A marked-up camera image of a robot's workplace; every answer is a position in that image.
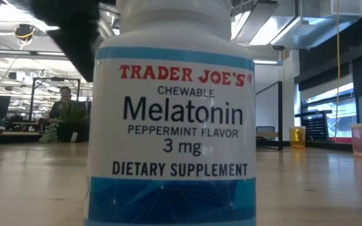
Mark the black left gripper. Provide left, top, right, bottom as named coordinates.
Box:
left=11, top=0, right=119, bottom=83

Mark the long ceiling light strip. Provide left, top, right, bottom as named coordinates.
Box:
left=0, top=49, right=70, bottom=60

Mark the person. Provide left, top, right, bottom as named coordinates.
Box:
left=48, top=86, right=83, bottom=122

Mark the green potted succulent plant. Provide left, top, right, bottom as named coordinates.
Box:
left=38, top=103, right=91, bottom=144

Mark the wooden office desk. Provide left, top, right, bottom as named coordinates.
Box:
left=0, top=129, right=45, bottom=141

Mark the white melatonin supplement bottle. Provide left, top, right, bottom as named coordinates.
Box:
left=84, top=0, right=258, bottom=226

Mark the orange pill bottle white cap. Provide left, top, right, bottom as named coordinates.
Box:
left=288, top=126, right=307, bottom=150

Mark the black perforated crate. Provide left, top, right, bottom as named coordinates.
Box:
left=295, top=109, right=333, bottom=143

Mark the red low ledge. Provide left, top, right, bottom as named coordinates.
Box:
left=331, top=136, right=353, bottom=144

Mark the black metal rack frame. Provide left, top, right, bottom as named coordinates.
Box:
left=28, top=76, right=82, bottom=122

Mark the black ceiling device yellow cable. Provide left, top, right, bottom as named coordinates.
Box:
left=13, top=23, right=38, bottom=41

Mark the silver rectangular air duct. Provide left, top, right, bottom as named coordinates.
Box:
left=231, top=0, right=362, bottom=51

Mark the yellow hanging cable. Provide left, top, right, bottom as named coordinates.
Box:
left=334, top=0, right=341, bottom=141

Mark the black aluminium table frame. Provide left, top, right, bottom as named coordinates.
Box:
left=255, top=139, right=362, bottom=156

